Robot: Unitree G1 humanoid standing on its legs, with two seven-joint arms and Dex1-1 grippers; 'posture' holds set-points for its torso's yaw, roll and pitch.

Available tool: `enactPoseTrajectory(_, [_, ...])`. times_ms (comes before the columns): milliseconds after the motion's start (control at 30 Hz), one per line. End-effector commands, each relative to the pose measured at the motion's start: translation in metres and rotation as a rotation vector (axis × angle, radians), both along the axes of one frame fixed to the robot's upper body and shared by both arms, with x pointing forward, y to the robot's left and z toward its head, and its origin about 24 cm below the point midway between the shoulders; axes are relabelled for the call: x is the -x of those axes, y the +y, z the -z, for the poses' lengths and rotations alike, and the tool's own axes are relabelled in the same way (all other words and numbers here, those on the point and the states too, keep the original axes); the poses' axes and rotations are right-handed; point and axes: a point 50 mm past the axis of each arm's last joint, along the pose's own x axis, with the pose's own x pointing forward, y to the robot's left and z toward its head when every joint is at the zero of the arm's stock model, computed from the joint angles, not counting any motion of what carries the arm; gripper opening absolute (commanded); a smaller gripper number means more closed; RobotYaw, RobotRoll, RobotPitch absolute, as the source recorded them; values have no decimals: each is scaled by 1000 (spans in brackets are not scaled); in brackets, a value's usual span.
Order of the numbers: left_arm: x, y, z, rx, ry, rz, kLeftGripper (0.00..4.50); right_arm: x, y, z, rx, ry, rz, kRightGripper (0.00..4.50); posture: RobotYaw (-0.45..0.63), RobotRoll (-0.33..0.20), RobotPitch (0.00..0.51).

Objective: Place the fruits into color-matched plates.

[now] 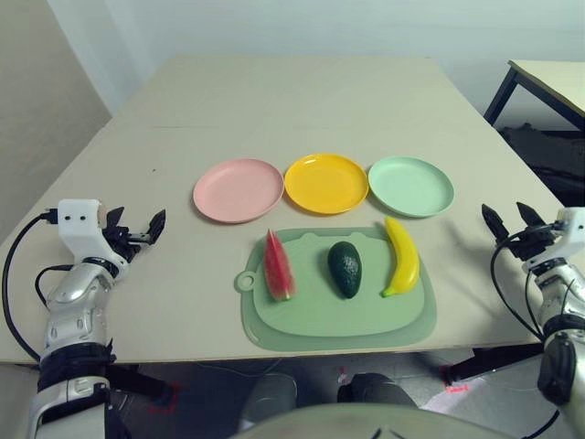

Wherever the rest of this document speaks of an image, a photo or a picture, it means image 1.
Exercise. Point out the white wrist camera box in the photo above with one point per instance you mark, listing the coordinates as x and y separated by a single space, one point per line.
80 228
573 224

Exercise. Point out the grey-green robot torso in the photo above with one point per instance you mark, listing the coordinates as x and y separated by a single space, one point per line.
343 425

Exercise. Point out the red watermelon slice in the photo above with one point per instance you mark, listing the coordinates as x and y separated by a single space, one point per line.
278 270

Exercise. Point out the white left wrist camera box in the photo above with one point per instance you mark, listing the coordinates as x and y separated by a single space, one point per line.
80 228

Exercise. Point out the grey robot left leg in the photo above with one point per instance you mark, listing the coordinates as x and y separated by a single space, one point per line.
272 395

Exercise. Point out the dark robot right leg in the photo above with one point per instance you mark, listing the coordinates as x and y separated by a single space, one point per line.
375 388

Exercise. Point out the green silicone mat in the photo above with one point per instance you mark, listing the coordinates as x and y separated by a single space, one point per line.
343 315

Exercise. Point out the yellow plate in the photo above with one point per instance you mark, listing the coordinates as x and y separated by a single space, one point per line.
325 183

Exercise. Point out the dark green avocado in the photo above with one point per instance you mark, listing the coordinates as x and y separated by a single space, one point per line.
345 270

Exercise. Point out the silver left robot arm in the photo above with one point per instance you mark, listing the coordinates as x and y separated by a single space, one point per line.
73 297

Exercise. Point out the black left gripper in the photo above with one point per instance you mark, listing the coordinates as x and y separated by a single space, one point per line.
123 242

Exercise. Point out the beige side table black frame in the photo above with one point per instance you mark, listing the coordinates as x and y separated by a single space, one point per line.
548 78

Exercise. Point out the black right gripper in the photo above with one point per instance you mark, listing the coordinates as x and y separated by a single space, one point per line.
535 247

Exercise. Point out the mint green plate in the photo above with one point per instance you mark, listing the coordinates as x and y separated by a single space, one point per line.
411 185

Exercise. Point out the pink plate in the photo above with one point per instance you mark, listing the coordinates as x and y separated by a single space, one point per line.
237 189

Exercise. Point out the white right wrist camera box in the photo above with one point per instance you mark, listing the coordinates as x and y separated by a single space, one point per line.
573 224

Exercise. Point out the black table foot bar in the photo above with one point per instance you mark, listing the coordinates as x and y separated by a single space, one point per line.
493 361
137 379

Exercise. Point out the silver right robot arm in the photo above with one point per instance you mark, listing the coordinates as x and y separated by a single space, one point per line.
562 292

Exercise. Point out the yellow banana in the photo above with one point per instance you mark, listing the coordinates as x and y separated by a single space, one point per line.
404 260

